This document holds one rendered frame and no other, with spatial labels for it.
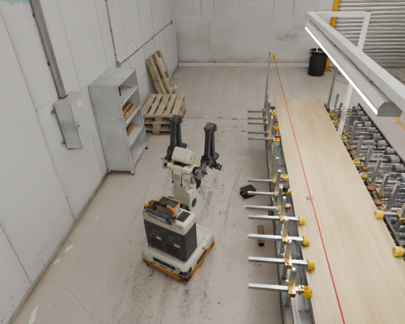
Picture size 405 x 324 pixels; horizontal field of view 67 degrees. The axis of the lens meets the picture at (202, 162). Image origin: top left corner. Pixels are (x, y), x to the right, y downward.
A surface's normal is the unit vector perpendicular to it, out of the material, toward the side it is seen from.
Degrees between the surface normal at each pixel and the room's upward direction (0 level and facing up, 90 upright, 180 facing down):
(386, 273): 0
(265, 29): 90
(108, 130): 90
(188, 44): 90
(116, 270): 0
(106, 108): 90
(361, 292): 0
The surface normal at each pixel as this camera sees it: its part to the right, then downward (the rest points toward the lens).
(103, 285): -0.03, -0.84
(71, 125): -0.12, 0.55
